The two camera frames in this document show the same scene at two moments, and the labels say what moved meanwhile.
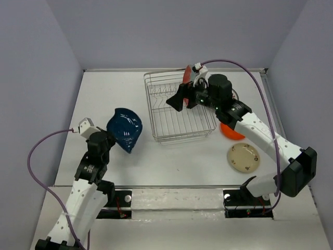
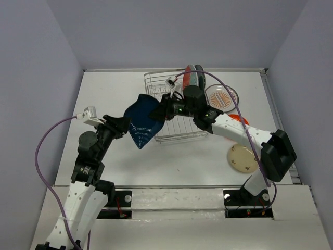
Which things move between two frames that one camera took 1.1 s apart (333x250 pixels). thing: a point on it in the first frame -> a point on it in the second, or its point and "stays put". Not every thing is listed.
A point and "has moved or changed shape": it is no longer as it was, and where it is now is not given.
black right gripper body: x=202 y=96 -> x=175 y=106
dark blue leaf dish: x=126 y=125 has moved or changed shape
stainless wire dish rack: x=169 y=125 stays put
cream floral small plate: x=243 y=157 stays put
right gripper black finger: x=185 y=90 -> x=159 y=112
